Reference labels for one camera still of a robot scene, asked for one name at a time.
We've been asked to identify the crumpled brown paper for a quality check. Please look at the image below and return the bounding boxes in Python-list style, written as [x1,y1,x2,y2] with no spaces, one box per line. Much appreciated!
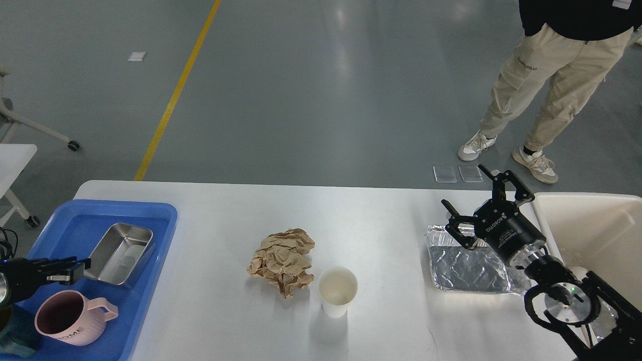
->
[247,228,315,299]

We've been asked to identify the white paper on floor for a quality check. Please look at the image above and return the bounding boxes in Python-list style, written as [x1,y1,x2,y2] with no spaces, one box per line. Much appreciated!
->
[127,51,147,62]

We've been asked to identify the aluminium foil tray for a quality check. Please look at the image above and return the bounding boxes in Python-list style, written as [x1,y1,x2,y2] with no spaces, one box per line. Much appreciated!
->
[426,225,532,295]

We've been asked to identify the clear floor plate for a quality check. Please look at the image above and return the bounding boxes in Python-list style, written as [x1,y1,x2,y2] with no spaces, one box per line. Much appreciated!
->
[432,166,458,184]
[458,166,484,183]

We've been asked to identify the foil tray inside bin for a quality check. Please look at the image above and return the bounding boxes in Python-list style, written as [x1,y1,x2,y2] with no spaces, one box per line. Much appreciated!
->
[582,298,618,345]

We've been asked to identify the person in black top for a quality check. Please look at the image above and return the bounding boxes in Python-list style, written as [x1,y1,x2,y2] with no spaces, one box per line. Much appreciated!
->
[457,1,641,184]

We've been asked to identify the blue plastic tray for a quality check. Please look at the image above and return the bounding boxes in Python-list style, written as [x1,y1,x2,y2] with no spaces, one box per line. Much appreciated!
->
[27,200,178,360]

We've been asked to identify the teal mug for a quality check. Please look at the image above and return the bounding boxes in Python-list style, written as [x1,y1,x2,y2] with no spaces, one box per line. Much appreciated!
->
[1,305,41,358]

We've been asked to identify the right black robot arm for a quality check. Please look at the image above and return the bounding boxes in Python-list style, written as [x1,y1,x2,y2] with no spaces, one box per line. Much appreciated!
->
[441,164,641,360]

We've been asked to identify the beige plastic bin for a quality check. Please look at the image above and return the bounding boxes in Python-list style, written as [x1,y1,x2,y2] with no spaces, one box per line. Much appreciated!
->
[532,193,641,308]

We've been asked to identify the white side table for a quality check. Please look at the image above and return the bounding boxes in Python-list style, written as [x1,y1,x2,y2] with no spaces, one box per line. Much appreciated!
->
[1,143,41,228]

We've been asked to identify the clear floor plate right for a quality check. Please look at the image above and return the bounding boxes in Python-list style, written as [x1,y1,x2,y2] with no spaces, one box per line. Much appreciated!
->
[458,166,484,183]

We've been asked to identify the square steel tray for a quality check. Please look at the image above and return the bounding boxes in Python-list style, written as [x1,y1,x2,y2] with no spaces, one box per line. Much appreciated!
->
[83,223,155,289]

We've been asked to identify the clear floor plate left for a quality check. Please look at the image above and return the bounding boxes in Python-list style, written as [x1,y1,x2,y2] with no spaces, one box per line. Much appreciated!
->
[432,166,458,184]

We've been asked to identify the office chair base left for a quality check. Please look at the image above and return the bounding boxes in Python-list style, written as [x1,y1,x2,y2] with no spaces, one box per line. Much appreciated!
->
[1,65,81,151]

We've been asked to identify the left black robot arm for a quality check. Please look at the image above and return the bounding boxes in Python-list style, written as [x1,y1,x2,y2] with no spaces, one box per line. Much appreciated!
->
[1,228,91,307]

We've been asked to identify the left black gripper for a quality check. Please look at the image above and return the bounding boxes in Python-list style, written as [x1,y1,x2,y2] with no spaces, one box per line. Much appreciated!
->
[1,257,91,306]

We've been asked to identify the pink ribbed mug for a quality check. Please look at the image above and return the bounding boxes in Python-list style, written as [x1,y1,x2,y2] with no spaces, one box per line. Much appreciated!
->
[34,290,119,346]

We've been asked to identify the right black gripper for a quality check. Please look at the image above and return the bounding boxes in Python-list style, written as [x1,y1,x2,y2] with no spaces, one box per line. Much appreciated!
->
[441,164,547,266]

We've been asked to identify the white cup inside bin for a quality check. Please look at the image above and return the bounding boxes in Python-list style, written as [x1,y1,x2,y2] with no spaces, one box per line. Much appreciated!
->
[569,266,588,282]

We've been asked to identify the white paper cup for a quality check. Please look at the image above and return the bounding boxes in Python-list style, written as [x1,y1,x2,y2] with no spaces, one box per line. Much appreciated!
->
[318,266,359,318]

